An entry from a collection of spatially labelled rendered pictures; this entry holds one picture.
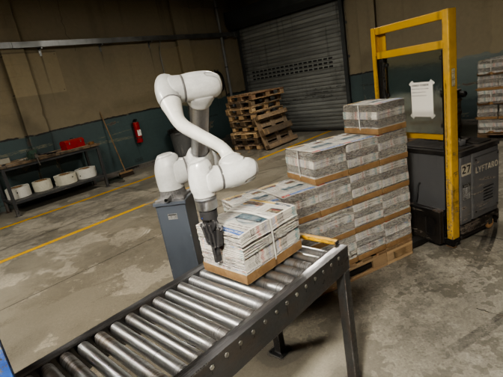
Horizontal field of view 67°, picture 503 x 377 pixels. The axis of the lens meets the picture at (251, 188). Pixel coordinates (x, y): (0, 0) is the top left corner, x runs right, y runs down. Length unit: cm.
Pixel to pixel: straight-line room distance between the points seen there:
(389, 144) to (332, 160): 52
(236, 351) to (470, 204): 271
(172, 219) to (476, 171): 250
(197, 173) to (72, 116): 749
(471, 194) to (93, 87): 759
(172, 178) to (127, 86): 732
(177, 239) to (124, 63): 750
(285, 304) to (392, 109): 194
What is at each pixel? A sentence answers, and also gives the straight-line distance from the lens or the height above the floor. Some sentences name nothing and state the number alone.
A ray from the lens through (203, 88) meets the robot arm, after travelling 187.
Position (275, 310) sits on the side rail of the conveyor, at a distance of 148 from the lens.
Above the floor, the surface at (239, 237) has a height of 102.
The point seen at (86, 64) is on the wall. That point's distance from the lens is 916.
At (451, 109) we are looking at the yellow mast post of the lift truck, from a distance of 323.
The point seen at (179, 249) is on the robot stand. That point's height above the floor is 69.
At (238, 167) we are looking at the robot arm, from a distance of 152.
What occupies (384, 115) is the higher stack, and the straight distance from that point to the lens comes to 300.
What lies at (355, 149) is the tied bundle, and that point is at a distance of 283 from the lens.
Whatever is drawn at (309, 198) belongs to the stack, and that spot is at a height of 76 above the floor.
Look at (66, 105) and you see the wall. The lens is 886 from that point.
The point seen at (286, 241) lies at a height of 88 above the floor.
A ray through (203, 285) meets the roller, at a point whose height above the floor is 79.
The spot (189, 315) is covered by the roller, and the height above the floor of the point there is 80.
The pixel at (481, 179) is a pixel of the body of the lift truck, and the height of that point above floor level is 50.
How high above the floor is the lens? 161
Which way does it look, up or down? 16 degrees down
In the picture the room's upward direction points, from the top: 10 degrees counter-clockwise
